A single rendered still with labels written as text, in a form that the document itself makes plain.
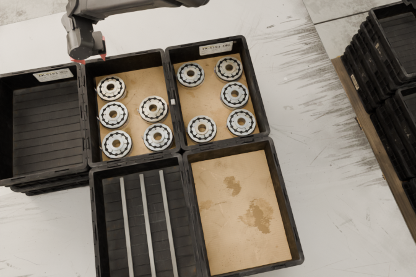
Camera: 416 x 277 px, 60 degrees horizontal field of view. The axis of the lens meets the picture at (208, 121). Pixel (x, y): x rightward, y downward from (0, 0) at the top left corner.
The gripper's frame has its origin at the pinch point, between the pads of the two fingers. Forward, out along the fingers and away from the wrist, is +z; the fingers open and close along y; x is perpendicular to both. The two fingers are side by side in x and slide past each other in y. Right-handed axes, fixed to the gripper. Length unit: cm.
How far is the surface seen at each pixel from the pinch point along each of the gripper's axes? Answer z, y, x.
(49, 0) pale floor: 102, -50, 128
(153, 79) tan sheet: 23.3, 16.0, 2.8
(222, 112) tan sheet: 23.9, 38.4, -16.0
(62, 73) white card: 16.6, -15.5, 8.5
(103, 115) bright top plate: 20.8, -3.8, -9.5
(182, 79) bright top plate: 20.4, 26.4, -1.1
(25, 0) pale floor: 102, -67, 132
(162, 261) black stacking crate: 26, 9, -62
